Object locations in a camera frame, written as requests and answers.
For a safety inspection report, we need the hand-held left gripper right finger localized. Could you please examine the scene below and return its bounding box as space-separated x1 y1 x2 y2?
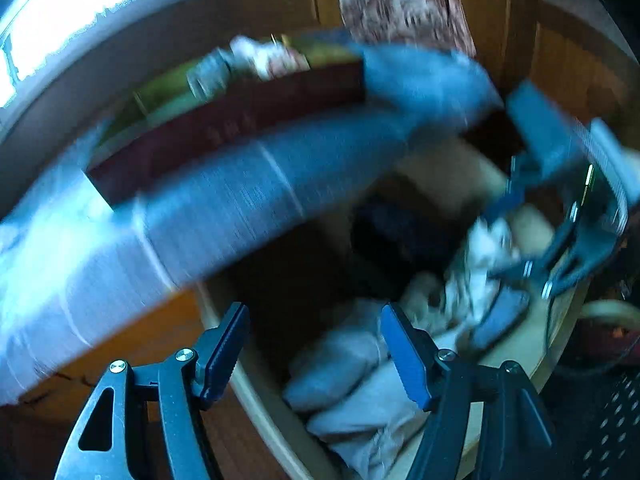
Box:
379 302 556 480

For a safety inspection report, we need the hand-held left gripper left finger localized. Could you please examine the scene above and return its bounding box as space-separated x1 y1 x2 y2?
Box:
52 301 251 480

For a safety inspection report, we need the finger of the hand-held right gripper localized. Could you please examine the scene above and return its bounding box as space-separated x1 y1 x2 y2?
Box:
490 205 581 298
482 82 576 226

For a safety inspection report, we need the white patterned sock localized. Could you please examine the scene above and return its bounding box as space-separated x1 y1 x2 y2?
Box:
442 217 523 333

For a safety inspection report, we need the white fuzzy sock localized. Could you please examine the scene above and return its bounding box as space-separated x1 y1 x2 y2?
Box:
400 272 451 333

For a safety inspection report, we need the blue grey sock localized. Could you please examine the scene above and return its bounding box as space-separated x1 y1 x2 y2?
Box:
470 290 532 352

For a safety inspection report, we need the white sock blue seam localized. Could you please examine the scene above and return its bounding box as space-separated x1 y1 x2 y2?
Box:
282 322 396 413

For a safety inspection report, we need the large white sock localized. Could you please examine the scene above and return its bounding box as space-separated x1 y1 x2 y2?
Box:
305 360 451 480

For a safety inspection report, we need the wooden drawer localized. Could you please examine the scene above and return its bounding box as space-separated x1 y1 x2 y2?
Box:
195 135 591 480

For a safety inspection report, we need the dark navy sock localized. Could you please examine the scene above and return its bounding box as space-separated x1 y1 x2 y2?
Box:
350 195 468 301

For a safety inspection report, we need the dark red box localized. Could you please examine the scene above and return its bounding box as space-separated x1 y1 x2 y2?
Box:
84 30 368 208

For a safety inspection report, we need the pile of mixed socks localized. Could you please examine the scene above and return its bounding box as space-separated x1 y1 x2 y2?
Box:
186 34 313 97

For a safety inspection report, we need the wooden cabinet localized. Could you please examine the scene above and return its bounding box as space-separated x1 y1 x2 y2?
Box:
0 285 301 480

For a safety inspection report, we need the yellow wooden door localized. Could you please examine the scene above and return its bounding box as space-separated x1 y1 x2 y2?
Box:
500 0 616 131

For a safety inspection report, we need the blue checked cloth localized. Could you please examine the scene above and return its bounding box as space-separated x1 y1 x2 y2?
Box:
0 42 503 408

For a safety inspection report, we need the brown patterned curtain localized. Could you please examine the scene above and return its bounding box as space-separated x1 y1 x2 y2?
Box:
325 0 476 58

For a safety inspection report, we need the black perforated slipper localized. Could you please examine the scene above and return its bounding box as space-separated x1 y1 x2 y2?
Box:
545 365 640 480

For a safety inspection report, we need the window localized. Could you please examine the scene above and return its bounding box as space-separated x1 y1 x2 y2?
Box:
0 0 251 111

